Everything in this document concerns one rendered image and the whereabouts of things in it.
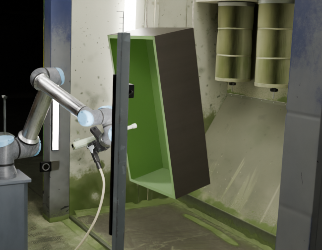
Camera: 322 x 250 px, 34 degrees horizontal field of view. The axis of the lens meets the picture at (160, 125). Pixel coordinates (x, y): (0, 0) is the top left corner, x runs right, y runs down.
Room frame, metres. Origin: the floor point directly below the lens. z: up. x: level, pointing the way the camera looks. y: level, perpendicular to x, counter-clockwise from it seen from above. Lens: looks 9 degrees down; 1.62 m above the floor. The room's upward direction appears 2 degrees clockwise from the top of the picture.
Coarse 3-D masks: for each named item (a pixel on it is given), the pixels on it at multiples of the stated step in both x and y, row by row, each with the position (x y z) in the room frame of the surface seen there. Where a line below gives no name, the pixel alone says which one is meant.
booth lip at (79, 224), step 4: (72, 216) 4.45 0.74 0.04; (72, 220) 4.39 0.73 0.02; (76, 220) 4.35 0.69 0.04; (76, 224) 4.32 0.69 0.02; (80, 224) 4.26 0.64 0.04; (84, 228) 4.18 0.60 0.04; (92, 232) 4.09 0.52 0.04; (92, 236) 4.04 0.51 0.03; (96, 236) 4.01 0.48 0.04; (96, 240) 3.97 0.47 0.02; (100, 240) 3.93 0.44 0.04; (100, 244) 3.91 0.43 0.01; (104, 244) 3.86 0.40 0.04; (108, 248) 3.79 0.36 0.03
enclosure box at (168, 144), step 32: (128, 32) 4.03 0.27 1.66; (160, 32) 3.74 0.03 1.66; (192, 32) 3.78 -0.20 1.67; (160, 64) 3.61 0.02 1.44; (192, 64) 3.79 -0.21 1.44; (160, 96) 3.64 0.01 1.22; (192, 96) 3.80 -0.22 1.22; (160, 128) 4.33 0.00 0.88; (192, 128) 3.80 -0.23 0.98; (128, 160) 4.15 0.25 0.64; (160, 160) 4.38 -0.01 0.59; (192, 160) 3.81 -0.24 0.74; (160, 192) 3.86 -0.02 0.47
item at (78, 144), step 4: (132, 124) 3.49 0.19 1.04; (128, 128) 3.46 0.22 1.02; (92, 136) 3.29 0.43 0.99; (76, 140) 3.24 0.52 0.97; (80, 140) 3.23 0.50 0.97; (84, 140) 3.25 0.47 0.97; (88, 140) 3.26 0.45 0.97; (92, 140) 3.27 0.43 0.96; (72, 144) 3.21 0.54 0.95; (76, 144) 3.21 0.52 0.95; (80, 144) 3.22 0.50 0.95; (84, 144) 3.24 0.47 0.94; (76, 148) 3.20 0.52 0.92; (88, 148) 3.27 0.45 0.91; (92, 156) 3.26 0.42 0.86; (96, 156) 3.25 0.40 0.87; (96, 160) 3.24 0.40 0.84; (96, 164) 3.24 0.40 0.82; (100, 164) 3.24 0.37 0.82; (100, 168) 3.23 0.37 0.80
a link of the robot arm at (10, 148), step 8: (0, 136) 3.55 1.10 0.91; (8, 136) 3.55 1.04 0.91; (0, 144) 3.44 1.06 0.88; (8, 144) 3.47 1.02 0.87; (16, 144) 3.53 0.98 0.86; (0, 152) 3.44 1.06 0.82; (8, 152) 3.47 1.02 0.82; (16, 152) 3.51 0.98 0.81; (0, 160) 3.44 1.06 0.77; (8, 160) 3.47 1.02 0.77
